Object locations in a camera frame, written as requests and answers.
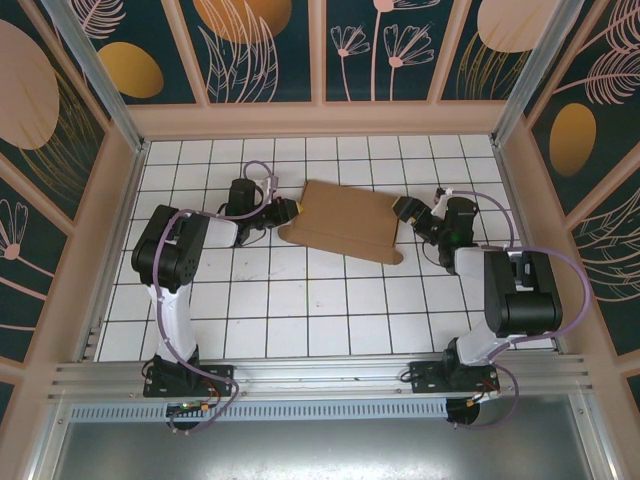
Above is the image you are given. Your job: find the left aluminium corner post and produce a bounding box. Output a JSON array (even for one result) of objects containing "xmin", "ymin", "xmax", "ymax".
[{"xmin": 42, "ymin": 0, "xmax": 150, "ymax": 152}]

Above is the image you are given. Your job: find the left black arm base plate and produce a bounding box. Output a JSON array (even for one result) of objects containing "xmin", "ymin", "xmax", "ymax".
[{"xmin": 143, "ymin": 364, "xmax": 236, "ymax": 399}]

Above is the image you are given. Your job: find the aluminium mounting rail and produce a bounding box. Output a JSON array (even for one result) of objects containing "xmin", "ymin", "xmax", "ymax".
[{"xmin": 47, "ymin": 354, "xmax": 595, "ymax": 402}]

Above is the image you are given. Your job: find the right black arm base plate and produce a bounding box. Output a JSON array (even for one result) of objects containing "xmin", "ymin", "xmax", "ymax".
[{"xmin": 408, "ymin": 360, "xmax": 501, "ymax": 397}]

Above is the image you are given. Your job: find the aluminium corner post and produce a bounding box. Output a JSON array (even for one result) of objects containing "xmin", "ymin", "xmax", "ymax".
[
  {"xmin": 491, "ymin": 0, "xmax": 600, "ymax": 147},
  {"xmin": 42, "ymin": 0, "xmax": 150, "ymax": 152}
]

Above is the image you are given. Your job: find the left aluminium side rail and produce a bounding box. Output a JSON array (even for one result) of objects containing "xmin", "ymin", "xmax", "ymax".
[{"xmin": 74, "ymin": 142, "xmax": 149, "ymax": 362}]

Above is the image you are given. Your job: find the brown cardboard box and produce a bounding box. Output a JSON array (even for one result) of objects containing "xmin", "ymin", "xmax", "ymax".
[{"xmin": 276, "ymin": 179, "xmax": 404, "ymax": 266}]

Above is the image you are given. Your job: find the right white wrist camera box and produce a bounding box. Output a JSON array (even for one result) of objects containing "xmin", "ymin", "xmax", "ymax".
[{"xmin": 431, "ymin": 186, "xmax": 456, "ymax": 217}]

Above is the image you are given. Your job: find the right aluminium corner post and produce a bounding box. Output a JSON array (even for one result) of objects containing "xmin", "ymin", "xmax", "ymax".
[{"xmin": 491, "ymin": 0, "xmax": 600, "ymax": 147}]

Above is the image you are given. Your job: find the grey metal sheet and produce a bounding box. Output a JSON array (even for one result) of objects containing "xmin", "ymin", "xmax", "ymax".
[{"xmin": 47, "ymin": 419, "xmax": 604, "ymax": 480}]

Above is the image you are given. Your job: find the grey slotted cable duct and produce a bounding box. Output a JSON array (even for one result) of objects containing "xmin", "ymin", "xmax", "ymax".
[{"xmin": 69, "ymin": 401, "xmax": 450, "ymax": 422}]

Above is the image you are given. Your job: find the left yellow power connector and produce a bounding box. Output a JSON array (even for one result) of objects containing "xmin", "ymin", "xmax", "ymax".
[{"xmin": 167, "ymin": 399, "xmax": 217, "ymax": 419}]

